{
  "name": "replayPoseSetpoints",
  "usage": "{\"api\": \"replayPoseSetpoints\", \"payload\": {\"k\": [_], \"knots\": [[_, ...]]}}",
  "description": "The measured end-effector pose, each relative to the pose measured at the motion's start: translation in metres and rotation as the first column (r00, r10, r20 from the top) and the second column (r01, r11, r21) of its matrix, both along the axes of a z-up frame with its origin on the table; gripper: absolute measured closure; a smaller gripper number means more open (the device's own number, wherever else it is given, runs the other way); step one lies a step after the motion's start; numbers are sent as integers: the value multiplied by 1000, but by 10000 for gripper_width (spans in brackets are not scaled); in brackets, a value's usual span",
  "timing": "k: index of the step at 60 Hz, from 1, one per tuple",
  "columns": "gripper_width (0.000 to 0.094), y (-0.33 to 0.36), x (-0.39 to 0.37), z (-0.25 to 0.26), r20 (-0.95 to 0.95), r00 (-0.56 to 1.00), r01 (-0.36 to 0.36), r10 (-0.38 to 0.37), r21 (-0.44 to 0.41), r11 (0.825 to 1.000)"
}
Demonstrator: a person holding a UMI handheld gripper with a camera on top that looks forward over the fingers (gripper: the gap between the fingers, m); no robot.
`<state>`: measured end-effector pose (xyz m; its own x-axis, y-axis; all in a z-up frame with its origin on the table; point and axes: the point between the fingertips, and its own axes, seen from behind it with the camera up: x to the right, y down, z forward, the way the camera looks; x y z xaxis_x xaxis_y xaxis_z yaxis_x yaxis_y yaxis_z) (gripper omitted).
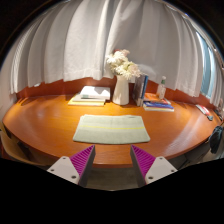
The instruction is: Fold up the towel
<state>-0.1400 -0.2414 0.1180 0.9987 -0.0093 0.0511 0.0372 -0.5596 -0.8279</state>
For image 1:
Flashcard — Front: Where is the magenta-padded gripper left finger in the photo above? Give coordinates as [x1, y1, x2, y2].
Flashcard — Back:
[46, 144, 97, 188]

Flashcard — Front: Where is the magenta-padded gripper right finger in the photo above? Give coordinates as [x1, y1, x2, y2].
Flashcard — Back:
[129, 144, 179, 187]

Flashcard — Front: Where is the pale green striped towel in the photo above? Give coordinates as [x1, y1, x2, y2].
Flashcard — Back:
[72, 114, 151, 145]

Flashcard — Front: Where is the tan chair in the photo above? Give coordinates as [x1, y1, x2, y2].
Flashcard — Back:
[0, 123, 48, 167]

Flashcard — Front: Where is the blue flat book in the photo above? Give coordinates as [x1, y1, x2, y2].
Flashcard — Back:
[142, 101, 175, 113]

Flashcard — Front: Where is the dark bag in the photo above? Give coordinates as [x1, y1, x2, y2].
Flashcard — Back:
[209, 125, 224, 155]

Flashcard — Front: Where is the grey book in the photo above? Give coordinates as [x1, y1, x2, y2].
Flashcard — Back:
[71, 93, 107, 103]

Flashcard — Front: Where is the orange book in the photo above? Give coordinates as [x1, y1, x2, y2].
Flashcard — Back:
[143, 92, 172, 106]

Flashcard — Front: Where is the red and white packet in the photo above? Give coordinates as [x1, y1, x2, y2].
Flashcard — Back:
[195, 103, 211, 117]

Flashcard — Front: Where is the clear bottle with green cap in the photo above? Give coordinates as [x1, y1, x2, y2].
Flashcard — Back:
[156, 75, 167, 100]

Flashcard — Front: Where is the dark upright book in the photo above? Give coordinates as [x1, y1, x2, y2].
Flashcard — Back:
[132, 74, 147, 107]

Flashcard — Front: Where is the white book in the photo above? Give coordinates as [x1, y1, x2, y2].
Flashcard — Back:
[79, 85, 112, 101]

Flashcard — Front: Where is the white ceramic vase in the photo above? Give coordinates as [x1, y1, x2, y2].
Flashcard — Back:
[111, 74, 131, 106]

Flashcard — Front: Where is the blue upright book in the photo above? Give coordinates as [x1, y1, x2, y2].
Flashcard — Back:
[139, 74, 150, 101]

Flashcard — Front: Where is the white flower bouquet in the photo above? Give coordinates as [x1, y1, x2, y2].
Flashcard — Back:
[105, 49, 143, 81]

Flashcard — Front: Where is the white curtain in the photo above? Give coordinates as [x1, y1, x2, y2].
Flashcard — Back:
[0, 0, 224, 109]

